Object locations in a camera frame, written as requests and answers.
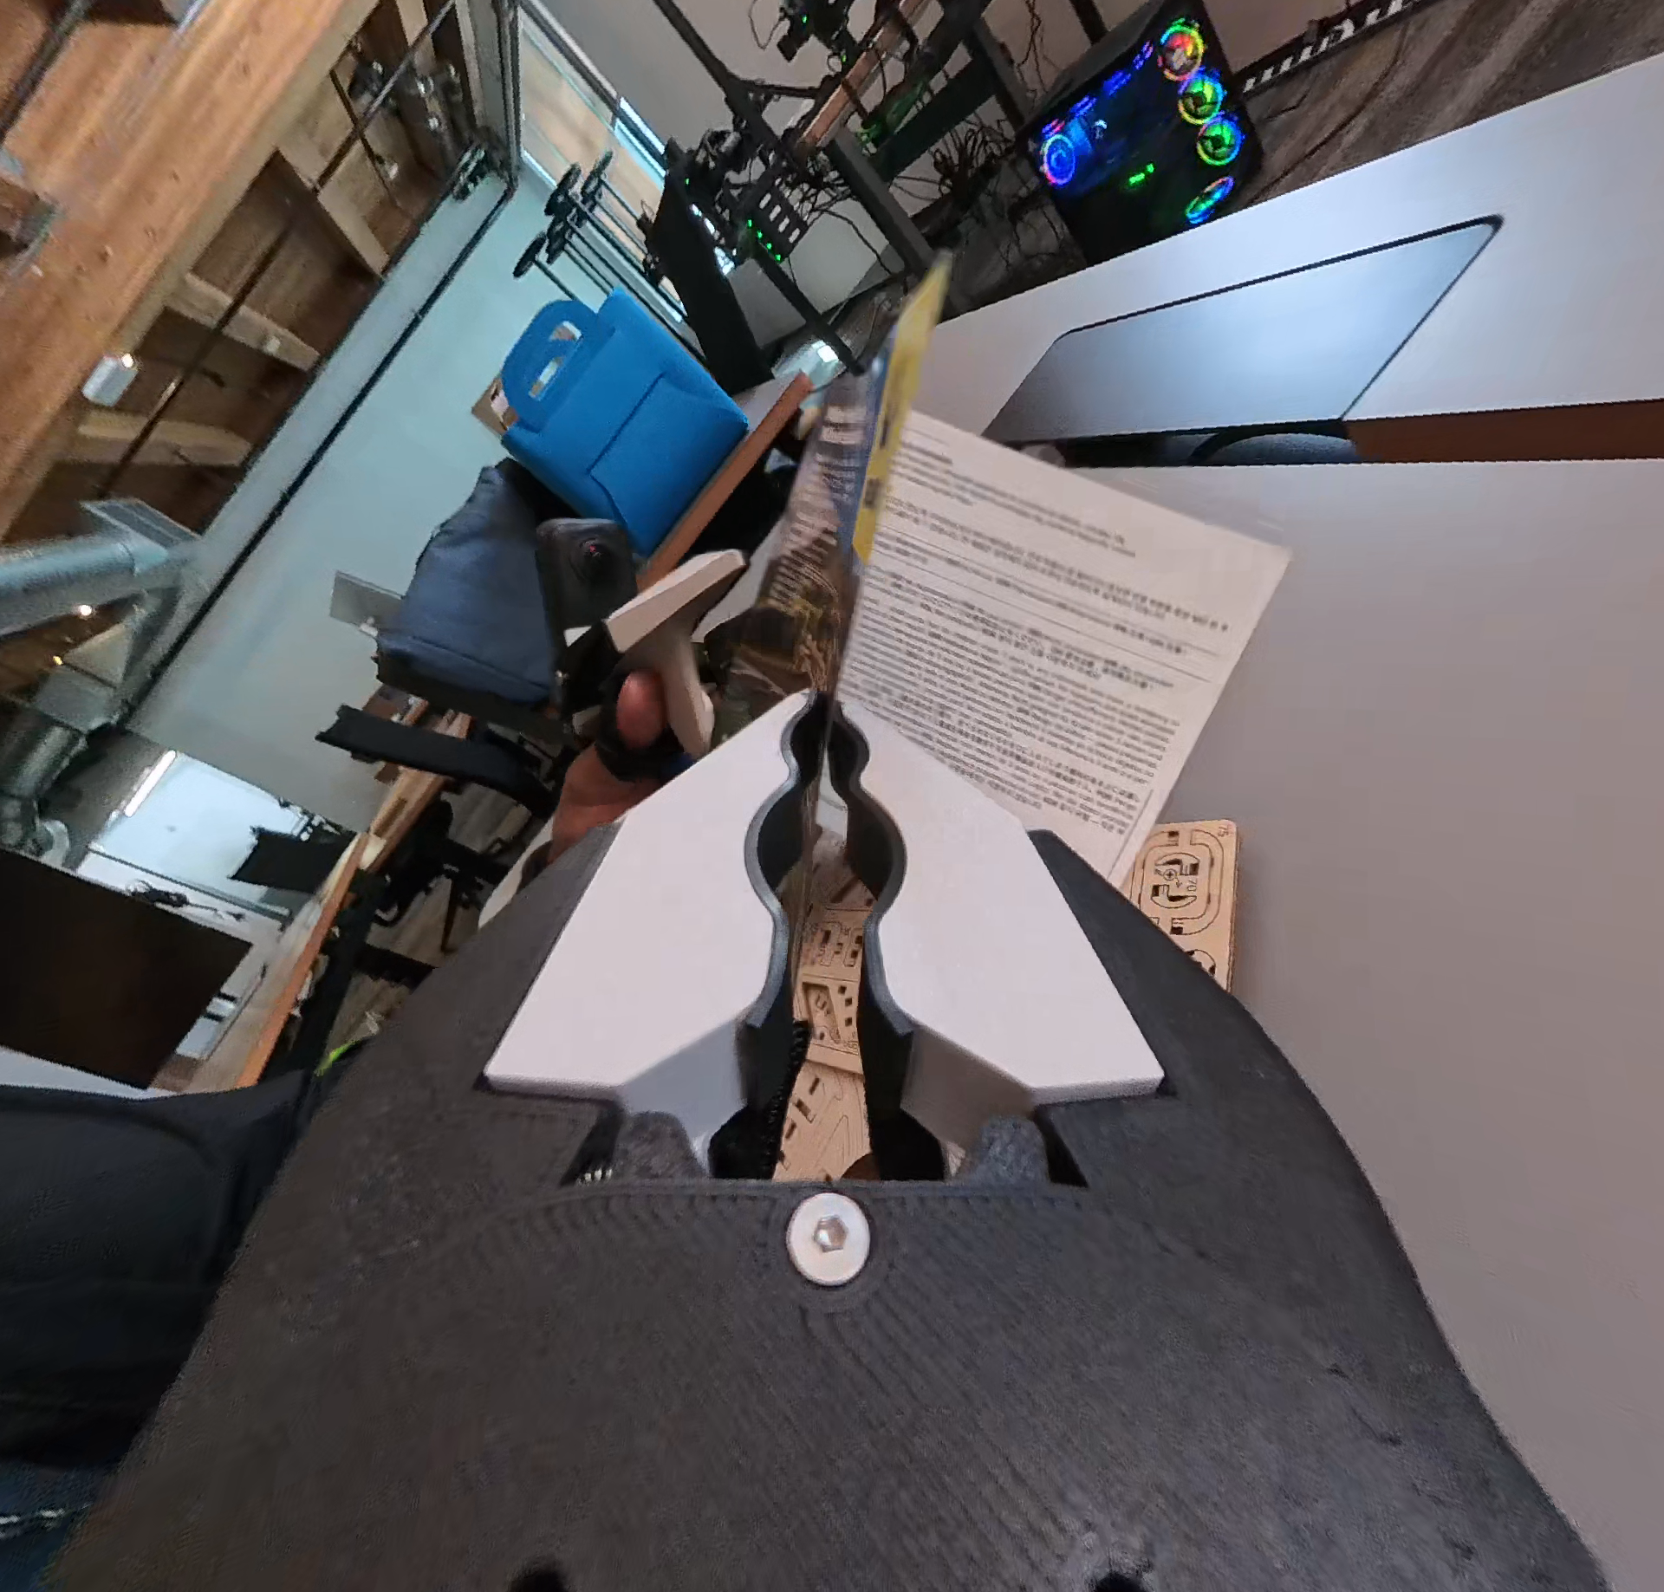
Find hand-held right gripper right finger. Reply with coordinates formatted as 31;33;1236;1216
830;698;1168;1183

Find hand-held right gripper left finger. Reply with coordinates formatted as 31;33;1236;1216
482;692;826;1170

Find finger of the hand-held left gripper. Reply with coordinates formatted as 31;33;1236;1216
603;549;752;651

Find colourful printed packaging card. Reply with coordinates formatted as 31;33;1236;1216
713;250;956;891

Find white desk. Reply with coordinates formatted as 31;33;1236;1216
1071;458;1664;1592
910;51;1664;466

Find black desk mat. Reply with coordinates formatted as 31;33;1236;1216
984;217;1498;449

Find person's left hand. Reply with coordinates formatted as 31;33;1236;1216
551;672;676;863

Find dark blue office chair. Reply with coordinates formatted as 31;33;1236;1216
317;458;573;826

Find blue fabric bag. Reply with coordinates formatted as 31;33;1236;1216
497;287;752;544

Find laser-cut wooden puzzle sheet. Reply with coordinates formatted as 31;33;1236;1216
776;817;1240;1183

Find long wooden table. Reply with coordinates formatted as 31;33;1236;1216
232;694;471;1088

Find black equipment box with lights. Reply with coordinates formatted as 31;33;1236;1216
646;135;813;389

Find white printed instruction sheet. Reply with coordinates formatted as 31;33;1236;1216
837;412;1294;884

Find dark monitor screen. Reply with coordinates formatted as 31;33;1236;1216
0;843;258;1088

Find person in dark jacket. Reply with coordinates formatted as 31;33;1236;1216
0;1051;354;1476

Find computer tower with rainbow fans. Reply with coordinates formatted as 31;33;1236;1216
1017;0;1264;265

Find person's blue jeans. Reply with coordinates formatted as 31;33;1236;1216
0;1461;131;1592

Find black power strip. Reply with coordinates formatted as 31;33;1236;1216
1233;0;1534;94

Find silver spiral air duct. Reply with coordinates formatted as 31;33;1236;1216
0;497;198;637

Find black metal rack frame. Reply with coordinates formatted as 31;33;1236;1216
720;0;1106;280

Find black camera rig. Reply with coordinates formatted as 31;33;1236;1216
752;0;874;62

